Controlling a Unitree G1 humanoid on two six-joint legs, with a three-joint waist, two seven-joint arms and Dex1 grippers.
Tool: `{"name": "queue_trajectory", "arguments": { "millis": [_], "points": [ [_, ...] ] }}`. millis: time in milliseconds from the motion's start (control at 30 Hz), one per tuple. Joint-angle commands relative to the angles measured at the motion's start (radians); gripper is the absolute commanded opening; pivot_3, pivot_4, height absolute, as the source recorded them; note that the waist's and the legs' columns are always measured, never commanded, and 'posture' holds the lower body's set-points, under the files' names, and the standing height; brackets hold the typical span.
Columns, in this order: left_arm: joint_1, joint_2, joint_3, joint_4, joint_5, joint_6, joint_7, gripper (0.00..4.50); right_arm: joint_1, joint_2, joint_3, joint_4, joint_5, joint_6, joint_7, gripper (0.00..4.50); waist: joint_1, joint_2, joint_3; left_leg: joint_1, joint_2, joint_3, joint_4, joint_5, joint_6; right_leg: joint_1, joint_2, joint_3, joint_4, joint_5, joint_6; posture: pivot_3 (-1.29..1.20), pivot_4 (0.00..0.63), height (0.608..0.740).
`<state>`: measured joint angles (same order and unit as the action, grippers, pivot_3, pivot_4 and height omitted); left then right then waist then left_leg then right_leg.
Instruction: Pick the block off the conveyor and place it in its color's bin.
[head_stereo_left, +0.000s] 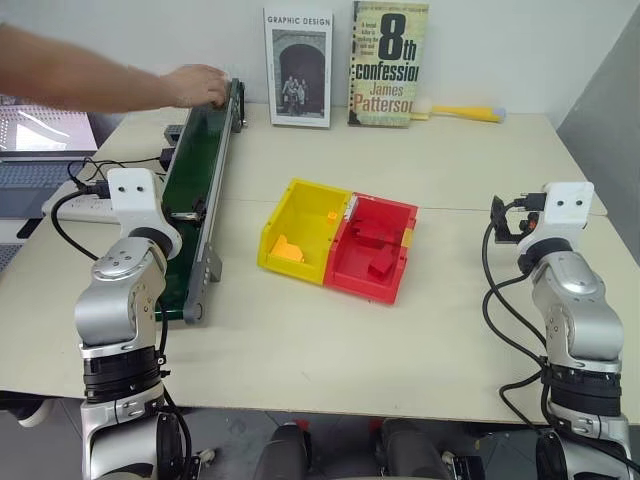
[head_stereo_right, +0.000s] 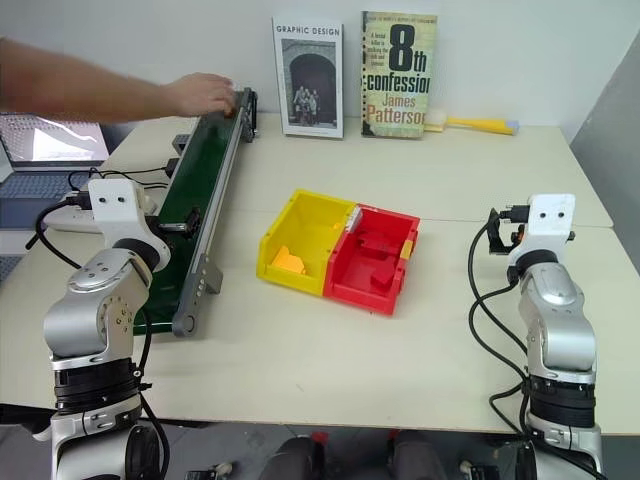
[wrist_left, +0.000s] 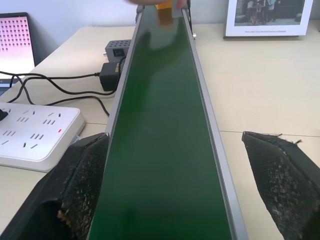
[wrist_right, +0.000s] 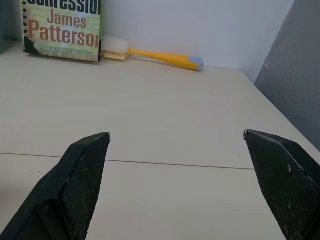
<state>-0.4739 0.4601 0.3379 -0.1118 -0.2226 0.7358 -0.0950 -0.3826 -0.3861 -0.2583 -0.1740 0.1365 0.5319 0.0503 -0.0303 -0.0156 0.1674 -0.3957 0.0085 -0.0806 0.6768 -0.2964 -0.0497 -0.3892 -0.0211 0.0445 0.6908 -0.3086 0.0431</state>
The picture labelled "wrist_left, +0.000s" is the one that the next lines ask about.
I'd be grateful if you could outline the grey perforated control box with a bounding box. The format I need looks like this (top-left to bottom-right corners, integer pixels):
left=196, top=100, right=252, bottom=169
left=103, top=39, right=133, bottom=63

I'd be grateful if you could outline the laptop with pink screen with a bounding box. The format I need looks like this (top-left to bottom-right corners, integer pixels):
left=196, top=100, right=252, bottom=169
left=0, top=11, right=36, bottom=97

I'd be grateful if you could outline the black plug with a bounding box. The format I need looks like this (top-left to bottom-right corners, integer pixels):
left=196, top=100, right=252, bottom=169
left=0, top=107, right=10, bottom=123

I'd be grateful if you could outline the white framed photo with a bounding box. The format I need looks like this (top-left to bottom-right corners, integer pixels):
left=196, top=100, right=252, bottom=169
left=222, top=0, right=314, bottom=39

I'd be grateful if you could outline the person's hand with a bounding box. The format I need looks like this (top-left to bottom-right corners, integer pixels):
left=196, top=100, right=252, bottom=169
left=123, top=0, right=188, bottom=10

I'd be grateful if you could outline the yellow block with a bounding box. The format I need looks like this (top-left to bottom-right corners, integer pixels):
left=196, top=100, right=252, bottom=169
left=154, top=1, right=174, bottom=19

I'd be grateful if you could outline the black power cable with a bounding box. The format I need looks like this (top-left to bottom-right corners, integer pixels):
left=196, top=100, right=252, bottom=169
left=0, top=71, right=116, bottom=118

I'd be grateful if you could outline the white power strip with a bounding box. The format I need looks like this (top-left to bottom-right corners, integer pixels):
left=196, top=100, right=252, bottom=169
left=0, top=101, right=86, bottom=174

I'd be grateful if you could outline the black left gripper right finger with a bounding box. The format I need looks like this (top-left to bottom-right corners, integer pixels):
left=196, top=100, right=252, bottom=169
left=241, top=131, right=320, bottom=240

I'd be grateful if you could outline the black power adapter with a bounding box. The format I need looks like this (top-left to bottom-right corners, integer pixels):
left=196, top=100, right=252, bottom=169
left=99, top=62, right=126, bottom=92

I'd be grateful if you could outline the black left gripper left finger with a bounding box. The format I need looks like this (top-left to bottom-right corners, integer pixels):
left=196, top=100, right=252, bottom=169
left=0, top=132, right=110, bottom=240

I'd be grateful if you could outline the green conveyor belt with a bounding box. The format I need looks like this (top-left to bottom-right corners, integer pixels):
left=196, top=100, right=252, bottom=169
left=86, top=4, right=250, bottom=240

